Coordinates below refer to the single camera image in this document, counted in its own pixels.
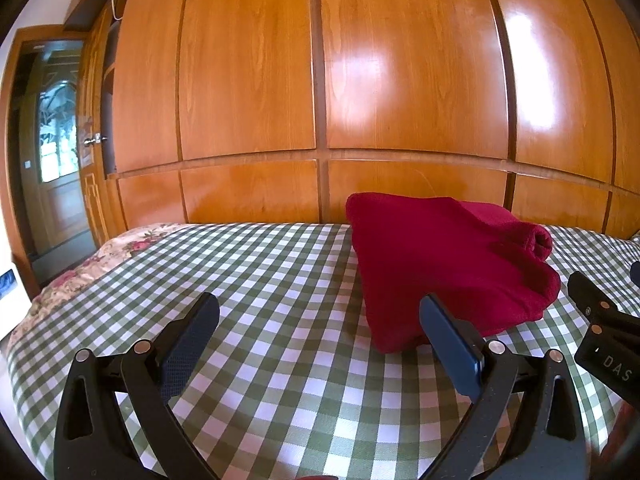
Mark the wooden panelled wardrobe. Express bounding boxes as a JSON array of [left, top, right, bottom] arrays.
[[102, 0, 640, 241]]

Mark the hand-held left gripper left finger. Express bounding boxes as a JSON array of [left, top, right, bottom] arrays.
[[54, 292, 221, 480]]

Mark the white device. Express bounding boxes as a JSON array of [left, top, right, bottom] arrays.
[[0, 259, 32, 348]]

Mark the floral bedspread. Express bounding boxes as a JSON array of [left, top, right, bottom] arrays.
[[7, 221, 187, 346]]

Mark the glass panelled wooden door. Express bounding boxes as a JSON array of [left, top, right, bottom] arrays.
[[7, 30, 98, 281]]

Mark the green white checked bedsheet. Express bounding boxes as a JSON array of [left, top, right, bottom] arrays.
[[7, 221, 640, 480]]

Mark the carved wooden door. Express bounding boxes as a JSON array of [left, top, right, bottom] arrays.
[[75, 7, 121, 251]]

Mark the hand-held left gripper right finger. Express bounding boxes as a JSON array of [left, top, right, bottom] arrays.
[[419, 294, 588, 480]]

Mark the red fleece sweater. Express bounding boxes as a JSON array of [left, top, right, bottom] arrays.
[[345, 191, 562, 355]]

